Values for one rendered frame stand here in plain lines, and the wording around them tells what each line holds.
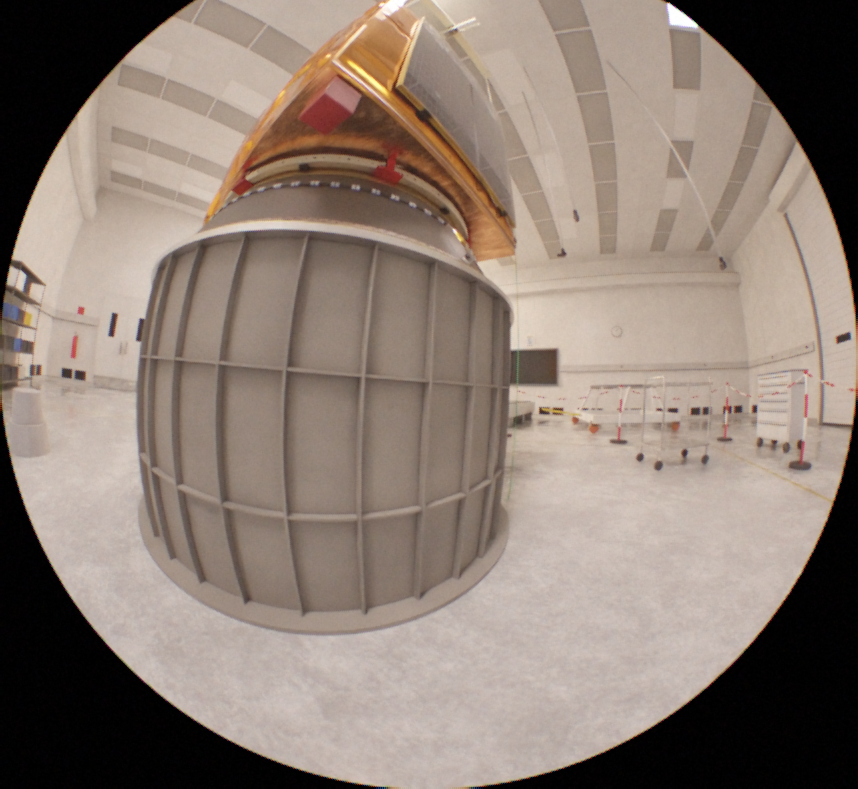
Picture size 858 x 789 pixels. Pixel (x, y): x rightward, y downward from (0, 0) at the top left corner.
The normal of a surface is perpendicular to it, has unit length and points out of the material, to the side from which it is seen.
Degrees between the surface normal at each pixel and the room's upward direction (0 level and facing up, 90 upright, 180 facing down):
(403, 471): 90
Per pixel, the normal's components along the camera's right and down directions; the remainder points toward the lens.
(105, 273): 0.83, -0.02
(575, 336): -0.55, -0.12
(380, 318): 0.47, -0.07
